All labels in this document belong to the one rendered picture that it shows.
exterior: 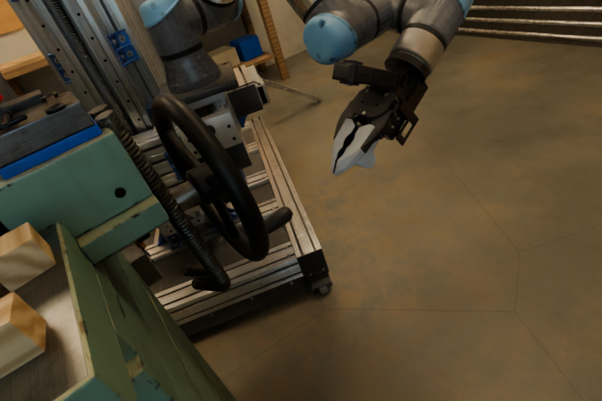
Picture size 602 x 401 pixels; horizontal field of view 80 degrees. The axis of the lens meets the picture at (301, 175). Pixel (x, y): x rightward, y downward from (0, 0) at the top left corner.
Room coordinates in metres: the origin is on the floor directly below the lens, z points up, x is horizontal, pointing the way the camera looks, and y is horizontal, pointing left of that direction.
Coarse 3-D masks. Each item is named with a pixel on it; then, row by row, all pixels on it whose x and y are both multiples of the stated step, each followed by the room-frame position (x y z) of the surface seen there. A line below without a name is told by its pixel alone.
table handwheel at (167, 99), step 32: (160, 96) 0.49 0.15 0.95; (160, 128) 0.56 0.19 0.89; (192, 128) 0.41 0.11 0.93; (192, 160) 0.51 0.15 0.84; (224, 160) 0.38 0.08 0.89; (192, 192) 0.45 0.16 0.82; (224, 192) 0.47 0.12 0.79; (224, 224) 0.48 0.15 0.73; (256, 224) 0.36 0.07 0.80; (256, 256) 0.38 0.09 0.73
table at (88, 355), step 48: (48, 240) 0.31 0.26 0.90; (96, 240) 0.33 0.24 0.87; (0, 288) 0.26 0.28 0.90; (48, 288) 0.24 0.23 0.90; (96, 288) 0.27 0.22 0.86; (48, 336) 0.18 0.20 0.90; (96, 336) 0.18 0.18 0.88; (0, 384) 0.16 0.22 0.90; (48, 384) 0.14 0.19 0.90; (96, 384) 0.14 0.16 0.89
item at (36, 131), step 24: (24, 96) 0.47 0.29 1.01; (72, 96) 0.43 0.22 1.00; (0, 120) 0.43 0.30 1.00; (24, 120) 0.39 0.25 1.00; (48, 120) 0.38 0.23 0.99; (72, 120) 0.38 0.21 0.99; (0, 144) 0.35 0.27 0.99; (24, 144) 0.36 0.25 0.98; (48, 144) 0.37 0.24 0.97; (72, 144) 0.38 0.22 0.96; (0, 168) 0.35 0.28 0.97; (24, 168) 0.35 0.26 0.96
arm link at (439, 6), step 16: (416, 0) 0.59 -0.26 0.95; (432, 0) 0.57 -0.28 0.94; (448, 0) 0.56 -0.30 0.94; (464, 0) 0.56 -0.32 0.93; (416, 16) 0.57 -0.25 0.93; (432, 16) 0.55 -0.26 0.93; (448, 16) 0.55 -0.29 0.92; (464, 16) 0.56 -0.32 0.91; (432, 32) 0.53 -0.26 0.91; (448, 32) 0.54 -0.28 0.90
